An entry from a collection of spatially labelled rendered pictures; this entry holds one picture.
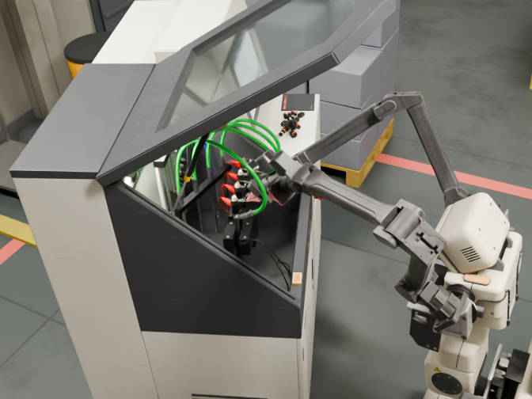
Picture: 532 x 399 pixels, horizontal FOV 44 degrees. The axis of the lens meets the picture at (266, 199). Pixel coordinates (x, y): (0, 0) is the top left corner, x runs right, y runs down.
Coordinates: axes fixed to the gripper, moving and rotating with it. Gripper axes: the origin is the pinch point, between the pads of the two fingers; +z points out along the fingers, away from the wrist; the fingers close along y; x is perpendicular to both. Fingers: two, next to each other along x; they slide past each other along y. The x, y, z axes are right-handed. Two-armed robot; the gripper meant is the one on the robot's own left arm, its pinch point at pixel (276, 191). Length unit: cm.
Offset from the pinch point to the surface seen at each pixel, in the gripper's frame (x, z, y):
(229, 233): 3.9, 47.0, 3.9
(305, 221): 21, 42, -21
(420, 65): 41, 247, -293
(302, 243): 24.8, 35.6, -10.3
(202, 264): 1.5, 19.0, 28.0
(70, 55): -134, 241, -69
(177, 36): -65, 44, -34
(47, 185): -49, 18, 46
